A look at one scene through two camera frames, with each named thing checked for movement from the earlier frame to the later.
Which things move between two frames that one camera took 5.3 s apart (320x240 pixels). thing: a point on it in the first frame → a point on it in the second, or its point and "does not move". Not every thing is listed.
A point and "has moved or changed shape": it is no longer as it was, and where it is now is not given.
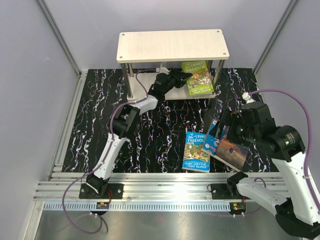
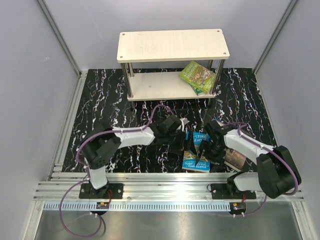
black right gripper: [231, 118] → [218, 162]
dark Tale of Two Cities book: [232, 153] does not move
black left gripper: [179, 81] → [188, 144]
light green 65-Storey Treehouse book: [200, 81] has moved or changed shape
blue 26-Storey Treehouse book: [194, 158] does not move
